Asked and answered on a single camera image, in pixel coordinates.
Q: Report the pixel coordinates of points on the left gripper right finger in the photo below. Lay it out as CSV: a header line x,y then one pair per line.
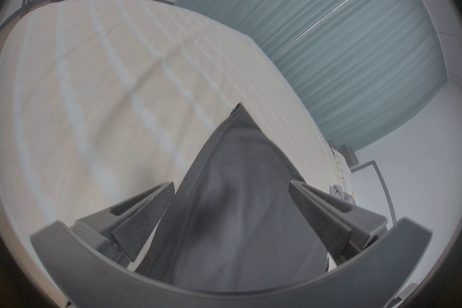
x,y
335,223

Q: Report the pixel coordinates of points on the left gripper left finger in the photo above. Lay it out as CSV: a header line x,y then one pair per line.
x,y
133,223

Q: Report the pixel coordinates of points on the black garment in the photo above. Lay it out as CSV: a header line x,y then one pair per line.
x,y
238,209

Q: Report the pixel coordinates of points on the bed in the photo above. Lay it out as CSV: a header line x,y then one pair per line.
x,y
90,82

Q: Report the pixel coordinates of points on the grey garment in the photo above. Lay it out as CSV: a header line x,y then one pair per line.
x,y
343,195

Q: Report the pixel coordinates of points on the white printed garment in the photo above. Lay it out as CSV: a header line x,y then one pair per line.
x,y
343,169

